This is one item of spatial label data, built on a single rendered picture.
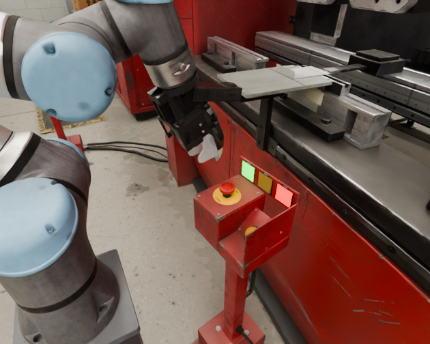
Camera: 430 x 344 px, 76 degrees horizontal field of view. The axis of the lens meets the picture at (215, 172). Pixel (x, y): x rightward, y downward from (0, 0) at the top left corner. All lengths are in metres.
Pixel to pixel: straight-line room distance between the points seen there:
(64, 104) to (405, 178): 0.66
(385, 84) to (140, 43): 0.80
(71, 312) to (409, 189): 0.66
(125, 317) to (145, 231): 1.20
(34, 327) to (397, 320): 0.66
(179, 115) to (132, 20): 0.16
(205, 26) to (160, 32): 1.22
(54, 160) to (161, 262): 1.13
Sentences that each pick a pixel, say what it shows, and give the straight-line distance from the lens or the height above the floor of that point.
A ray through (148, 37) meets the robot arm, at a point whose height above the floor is 1.17.
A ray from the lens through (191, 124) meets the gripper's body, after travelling 0.48.
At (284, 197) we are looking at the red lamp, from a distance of 0.67.
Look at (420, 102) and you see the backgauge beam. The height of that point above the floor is 0.94.
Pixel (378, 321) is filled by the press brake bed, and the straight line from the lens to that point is 0.79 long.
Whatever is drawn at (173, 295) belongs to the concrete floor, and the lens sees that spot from 1.44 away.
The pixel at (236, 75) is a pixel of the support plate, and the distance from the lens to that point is 0.84.
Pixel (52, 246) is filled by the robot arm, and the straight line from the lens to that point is 0.40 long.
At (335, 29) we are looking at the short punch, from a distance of 0.85.
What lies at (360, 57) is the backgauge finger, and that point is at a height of 1.02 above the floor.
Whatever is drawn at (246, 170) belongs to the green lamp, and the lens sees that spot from 0.74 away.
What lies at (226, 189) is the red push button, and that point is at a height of 0.81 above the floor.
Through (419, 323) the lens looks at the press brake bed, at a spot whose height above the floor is 0.70.
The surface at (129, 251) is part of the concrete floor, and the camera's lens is 1.64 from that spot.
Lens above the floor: 1.24
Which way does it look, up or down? 36 degrees down
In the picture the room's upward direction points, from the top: straight up
